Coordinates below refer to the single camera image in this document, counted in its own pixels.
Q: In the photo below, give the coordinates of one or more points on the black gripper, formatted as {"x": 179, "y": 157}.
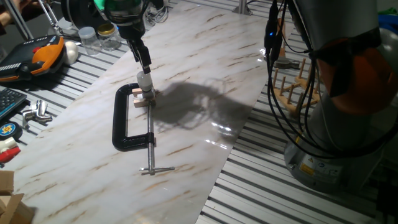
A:
{"x": 132, "y": 31}

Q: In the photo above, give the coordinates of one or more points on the grey cylindrical peg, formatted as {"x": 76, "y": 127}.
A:
{"x": 143, "y": 81}

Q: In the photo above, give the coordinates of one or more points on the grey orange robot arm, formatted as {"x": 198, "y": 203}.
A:
{"x": 342, "y": 93}

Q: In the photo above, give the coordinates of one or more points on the person forearm dark sleeve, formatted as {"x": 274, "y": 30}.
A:
{"x": 3, "y": 18}

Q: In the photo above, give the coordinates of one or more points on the person hand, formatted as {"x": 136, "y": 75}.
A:
{"x": 26, "y": 4}

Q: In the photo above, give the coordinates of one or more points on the small wooden clamp block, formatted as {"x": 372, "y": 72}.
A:
{"x": 140, "y": 103}
{"x": 136, "y": 92}

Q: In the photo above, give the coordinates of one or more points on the glass jar gold lid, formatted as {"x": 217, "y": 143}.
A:
{"x": 107, "y": 37}

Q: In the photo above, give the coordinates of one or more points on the clear plastic jar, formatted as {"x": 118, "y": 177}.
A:
{"x": 89, "y": 40}

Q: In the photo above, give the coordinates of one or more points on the black C-clamp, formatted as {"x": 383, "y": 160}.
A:
{"x": 119, "y": 118}

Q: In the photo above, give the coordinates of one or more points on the white egg shaped object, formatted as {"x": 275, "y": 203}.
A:
{"x": 71, "y": 52}

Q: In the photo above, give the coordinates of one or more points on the black filament spool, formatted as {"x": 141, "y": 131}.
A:
{"x": 77, "y": 12}

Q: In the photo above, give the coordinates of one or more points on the thin metal stand leg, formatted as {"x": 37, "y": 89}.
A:
{"x": 51, "y": 18}

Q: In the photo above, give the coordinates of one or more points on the orange black teach pendant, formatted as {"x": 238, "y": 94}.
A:
{"x": 43, "y": 56}

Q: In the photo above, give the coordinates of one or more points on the silver pipe fitting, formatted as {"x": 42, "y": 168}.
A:
{"x": 35, "y": 113}

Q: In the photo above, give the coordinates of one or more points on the thick metal stand leg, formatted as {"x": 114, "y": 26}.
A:
{"x": 18, "y": 20}

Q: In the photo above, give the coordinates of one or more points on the black keyboard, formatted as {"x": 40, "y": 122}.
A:
{"x": 9, "y": 101}

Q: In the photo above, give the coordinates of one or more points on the black round tape measure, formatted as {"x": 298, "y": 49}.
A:
{"x": 8, "y": 130}

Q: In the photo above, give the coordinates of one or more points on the wooden peg rack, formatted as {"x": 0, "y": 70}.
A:
{"x": 293, "y": 109}

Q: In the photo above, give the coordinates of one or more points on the open cardboard box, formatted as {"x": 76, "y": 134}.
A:
{"x": 12, "y": 205}

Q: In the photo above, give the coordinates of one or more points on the blue bag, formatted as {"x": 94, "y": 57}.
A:
{"x": 391, "y": 23}

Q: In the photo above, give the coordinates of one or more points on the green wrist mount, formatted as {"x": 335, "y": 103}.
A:
{"x": 99, "y": 3}

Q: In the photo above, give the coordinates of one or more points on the aluminium frame post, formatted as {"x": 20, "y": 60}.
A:
{"x": 242, "y": 6}

